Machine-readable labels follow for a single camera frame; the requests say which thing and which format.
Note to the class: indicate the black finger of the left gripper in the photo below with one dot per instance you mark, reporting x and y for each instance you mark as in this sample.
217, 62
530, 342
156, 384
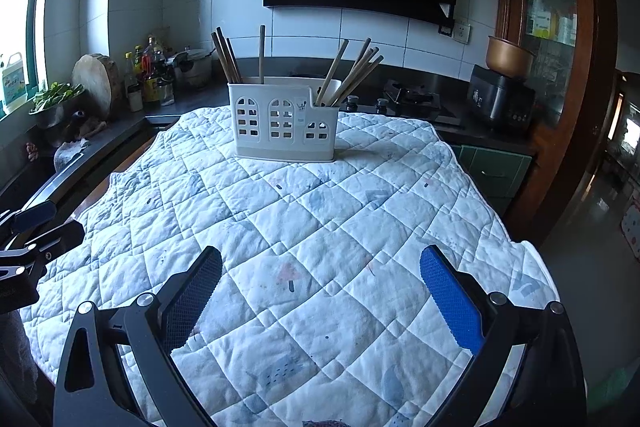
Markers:
58, 241

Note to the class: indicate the black gas stove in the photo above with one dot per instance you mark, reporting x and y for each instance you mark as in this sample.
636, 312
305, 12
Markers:
400, 100

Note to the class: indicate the wooden chopstick standing in holder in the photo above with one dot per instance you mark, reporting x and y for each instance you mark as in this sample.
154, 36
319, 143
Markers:
261, 53

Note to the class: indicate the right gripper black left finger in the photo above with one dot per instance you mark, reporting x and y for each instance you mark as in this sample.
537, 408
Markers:
184, 297

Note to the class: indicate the copper inner pot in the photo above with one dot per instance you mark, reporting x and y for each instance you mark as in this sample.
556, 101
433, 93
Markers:
508, 59

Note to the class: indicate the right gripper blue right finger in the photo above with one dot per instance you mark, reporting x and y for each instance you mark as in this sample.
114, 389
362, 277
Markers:
456, 306

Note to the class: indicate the wooden display cabinet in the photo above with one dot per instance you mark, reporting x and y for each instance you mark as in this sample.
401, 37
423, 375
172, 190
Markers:
574, 44

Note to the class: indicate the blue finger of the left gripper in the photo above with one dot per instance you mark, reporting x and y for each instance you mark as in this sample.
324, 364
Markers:
27, 219

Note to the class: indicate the white plastic utensil holder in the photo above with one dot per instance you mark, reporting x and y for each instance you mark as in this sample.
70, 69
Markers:
280, 118

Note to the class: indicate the steel bowl of greens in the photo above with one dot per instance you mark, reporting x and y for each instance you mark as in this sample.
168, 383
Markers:
56, 104

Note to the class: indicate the round wooden cutting board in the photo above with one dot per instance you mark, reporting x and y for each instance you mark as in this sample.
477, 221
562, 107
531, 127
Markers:
99, 75

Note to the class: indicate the white quilted cloth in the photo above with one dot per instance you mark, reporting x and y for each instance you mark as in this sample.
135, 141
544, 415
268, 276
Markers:
321, 313

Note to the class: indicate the wall power socket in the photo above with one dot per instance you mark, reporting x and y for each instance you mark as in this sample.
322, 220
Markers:
461, 32

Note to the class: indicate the dark soy sauce bottle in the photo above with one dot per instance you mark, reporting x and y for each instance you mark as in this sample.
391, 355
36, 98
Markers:
153, 68

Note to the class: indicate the small white jar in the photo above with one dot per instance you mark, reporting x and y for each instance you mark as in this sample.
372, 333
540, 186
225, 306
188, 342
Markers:
135, 98

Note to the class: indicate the black rice cooker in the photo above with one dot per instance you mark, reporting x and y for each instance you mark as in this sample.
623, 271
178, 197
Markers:
505, 104

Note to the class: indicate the yellow cap oil bottle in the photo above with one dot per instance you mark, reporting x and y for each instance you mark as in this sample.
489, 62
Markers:
129, 77

